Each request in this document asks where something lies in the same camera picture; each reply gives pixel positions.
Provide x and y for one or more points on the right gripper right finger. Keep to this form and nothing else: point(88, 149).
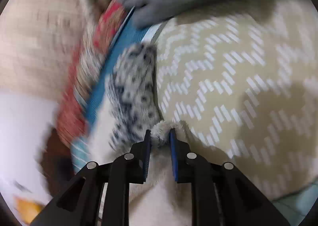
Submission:
point(220, 194)

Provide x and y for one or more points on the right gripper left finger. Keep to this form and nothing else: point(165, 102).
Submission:
point(79, 201)

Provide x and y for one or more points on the white black-patterned fleece garment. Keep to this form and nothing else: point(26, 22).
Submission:
point(126, 112)

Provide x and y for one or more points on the carved brown wooden headboard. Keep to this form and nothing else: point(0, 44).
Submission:
point(55, 163)

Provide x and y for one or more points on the beige zigzag bed cover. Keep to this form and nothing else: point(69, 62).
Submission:
point(247, 89)

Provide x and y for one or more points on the blue ribbed bed mat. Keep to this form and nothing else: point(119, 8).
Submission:
point(126, 36)

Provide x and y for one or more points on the red patchwork quilt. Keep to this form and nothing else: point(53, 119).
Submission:
point(84, 70)

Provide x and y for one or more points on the beige patterned folded blanket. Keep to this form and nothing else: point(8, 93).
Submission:
point(38, 38)

